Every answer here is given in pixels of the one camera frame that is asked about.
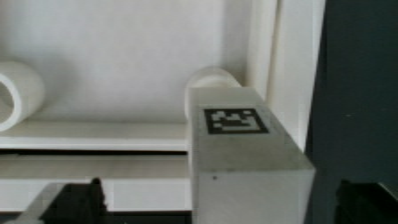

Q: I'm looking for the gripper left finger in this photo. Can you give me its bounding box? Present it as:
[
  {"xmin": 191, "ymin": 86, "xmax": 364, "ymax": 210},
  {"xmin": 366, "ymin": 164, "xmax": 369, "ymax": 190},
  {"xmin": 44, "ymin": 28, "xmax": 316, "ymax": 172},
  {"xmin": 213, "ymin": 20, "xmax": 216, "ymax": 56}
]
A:
[{"xmin": 16, "ymin": 178, "xmax": 106, "ymax": 224}]

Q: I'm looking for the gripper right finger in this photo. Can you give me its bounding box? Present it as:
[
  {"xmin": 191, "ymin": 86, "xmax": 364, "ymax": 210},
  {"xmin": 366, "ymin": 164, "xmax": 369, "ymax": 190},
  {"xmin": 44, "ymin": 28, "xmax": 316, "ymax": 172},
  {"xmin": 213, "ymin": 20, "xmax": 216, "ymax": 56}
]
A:
[{"xmin": 334, "ymin": 180, "xmax": 398, "ymax": 224}]

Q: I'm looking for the white table leg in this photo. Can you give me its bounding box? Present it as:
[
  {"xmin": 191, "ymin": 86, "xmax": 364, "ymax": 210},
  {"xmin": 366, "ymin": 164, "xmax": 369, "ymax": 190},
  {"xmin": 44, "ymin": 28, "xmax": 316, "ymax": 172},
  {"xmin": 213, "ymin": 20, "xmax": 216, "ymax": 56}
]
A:
[{"xmin": 184, "ymin": 67, "xmax": 316, "ymax": 224}]

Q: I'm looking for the white square tabletop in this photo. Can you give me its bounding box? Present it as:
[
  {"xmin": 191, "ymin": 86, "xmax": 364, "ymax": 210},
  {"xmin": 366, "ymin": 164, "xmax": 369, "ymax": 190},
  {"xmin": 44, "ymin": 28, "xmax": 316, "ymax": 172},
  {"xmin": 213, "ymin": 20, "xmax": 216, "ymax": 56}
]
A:
[{"xmin": 0, "ymin": 0, "xmax": 326, "ymax": 151}]

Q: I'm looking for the white U-shaped obstacle wall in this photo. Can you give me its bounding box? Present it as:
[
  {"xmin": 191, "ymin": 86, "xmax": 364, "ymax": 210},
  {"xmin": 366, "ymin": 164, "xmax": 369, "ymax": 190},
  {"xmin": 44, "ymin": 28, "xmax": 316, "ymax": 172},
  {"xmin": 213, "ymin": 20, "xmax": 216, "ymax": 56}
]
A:
[{"xmin": 0, "ymin": 154, "xmax": 191, "ymax": 212}]

